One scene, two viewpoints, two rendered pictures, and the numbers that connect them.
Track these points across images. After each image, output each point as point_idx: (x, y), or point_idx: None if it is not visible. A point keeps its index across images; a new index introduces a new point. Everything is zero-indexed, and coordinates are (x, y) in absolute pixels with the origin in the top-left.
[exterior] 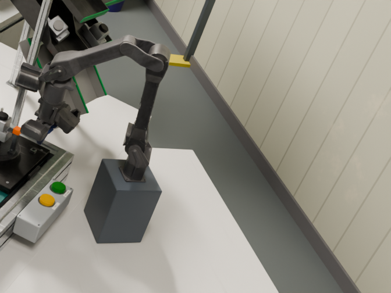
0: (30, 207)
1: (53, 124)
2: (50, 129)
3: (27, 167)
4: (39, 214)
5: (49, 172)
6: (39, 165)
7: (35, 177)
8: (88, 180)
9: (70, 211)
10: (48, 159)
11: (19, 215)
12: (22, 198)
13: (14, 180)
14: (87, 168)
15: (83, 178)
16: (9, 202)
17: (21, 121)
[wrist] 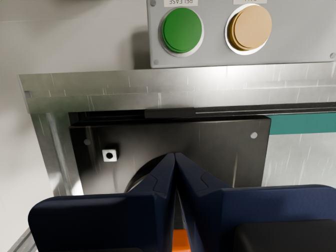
0: (291, 51)
1: (140, 237)
2: (251, 217)
3: (173, 131)
4: (304, 17)
5: (140, 85)
6: (117, 119)
7: (182, 101)
8: (27, 37)
9: (138, 18)
10: (79, 118)
11: (335, 55)
12: (260, 85)
13: (237, 128)
14: (0, 57)
15: (33, 48)
16: (301, 98)
17: (9, 202)
